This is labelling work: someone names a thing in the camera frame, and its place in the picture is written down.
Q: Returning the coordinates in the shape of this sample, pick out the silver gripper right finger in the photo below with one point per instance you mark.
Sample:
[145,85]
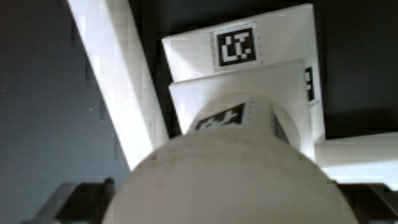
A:
[374,202]

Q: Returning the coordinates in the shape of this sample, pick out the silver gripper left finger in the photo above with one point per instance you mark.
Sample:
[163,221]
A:
[77,203]

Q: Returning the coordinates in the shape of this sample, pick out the white lamp bulb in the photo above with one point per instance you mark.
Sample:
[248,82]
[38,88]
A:
[228,175]

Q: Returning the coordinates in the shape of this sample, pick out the white lamp base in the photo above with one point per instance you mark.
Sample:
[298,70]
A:
[253,57]

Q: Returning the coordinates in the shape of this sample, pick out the white L-shaped wall fence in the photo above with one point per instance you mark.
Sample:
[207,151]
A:
[358,159]

